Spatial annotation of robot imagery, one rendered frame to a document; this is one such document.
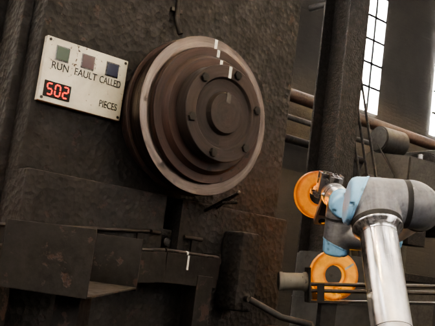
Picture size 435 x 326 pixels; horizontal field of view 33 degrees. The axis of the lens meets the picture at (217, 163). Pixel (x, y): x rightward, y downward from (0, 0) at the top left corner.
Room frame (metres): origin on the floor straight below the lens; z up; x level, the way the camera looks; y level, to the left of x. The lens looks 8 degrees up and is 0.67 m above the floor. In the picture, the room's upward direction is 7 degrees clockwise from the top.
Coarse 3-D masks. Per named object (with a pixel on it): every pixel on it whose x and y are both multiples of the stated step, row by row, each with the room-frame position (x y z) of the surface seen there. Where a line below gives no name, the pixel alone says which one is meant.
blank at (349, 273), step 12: (312, 264) 2.32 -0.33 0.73; (324, 264) 2.31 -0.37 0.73; (336, 264) 2.32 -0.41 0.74; (348, 264) 2.32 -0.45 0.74; (312, 276) 2.30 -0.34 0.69; (324, 276) 2.31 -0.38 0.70; (348, 276) 2.32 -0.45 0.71; (324, 288) 2.31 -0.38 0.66; (336, 288) 2.32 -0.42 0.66; (348, 288) 2.32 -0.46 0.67
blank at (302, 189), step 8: (304, 176) 2.34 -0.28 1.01; (312, 176) 2.34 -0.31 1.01; (296, 184) 2.36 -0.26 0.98; (304, 184) 2.34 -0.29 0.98; (312, 184) 2.35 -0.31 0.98; (296, 192) 2.34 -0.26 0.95; (304, 192) 2.34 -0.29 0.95; (296, 200) 2.35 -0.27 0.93; (304, 200) 2.35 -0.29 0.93; (304, 208) 2.35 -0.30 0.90; (312, 208) 2.35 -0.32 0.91; (312, 216) 2.36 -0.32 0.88
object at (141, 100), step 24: (168, 48) 2.02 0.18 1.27; (192, 48) 2.07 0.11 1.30; (144, 72) 2.02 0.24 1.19; (144, 96) 1.98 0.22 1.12; (144, 120) 1.99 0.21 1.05; (264, 120) 2.27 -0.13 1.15; (144, 144) 2.00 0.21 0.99; (168, 168) 2.05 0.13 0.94; (192, 192) 2.11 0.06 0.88; (216, 192) 2.17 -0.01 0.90
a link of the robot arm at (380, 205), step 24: (360, 192) 1.66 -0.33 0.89; (384, 192) 1.66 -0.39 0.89; (408, 192) 1.67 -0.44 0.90; (360, 216) 1.65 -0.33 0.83; (384, 216) 1.63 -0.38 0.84; (408, 216) 1.68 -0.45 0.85; (360, 240) 1.67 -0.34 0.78; (384, 240) 1.61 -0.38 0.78; (384, 264) 1.58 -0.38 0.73; (384, 288) 1.56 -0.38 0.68; (384, 312) 1.53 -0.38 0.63; (408, 312) 1.54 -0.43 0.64
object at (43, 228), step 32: (32, 224) 1.50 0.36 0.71; (0, 256) 1.52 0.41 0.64; (32, 256) 1.50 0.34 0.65; (64, 256) 1.48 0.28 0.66; (96, 256) 1.74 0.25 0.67; (128, 256) 1.72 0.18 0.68; (32, 288) 1.50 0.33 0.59; (64, 288) 1.48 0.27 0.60; (96, 288) 1.61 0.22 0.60; (128, 288) 1.67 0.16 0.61; (64, 320) 1.61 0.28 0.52
